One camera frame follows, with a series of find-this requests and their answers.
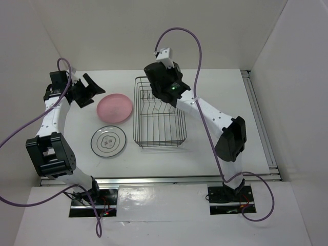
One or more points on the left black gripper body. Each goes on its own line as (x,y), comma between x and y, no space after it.
(81,94)

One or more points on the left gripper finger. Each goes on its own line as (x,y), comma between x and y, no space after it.
(95,89)
(88,79)

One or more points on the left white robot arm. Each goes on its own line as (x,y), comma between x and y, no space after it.
(49,151)

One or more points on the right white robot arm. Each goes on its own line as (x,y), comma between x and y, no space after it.
(167,85)

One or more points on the pink plastic plate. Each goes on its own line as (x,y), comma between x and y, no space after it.
(114,108)

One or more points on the white plate with dark rim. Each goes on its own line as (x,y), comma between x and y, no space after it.
(108,141)

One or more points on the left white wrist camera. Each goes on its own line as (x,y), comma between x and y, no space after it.
(71,75)

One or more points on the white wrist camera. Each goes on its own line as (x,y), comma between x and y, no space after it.
(71,75)
(164,56)

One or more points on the metal wire dish rack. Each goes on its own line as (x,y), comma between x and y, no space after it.
(156,124)

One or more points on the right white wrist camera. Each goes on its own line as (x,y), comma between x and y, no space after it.
(164,56)

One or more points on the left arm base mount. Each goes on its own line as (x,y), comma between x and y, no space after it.
(105,204)

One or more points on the aluminium side rail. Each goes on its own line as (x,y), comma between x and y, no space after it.
(261,123)

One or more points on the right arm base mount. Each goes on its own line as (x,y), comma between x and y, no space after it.
(223,204)

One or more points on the aluminium front rail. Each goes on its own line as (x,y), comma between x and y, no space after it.
(105,182)

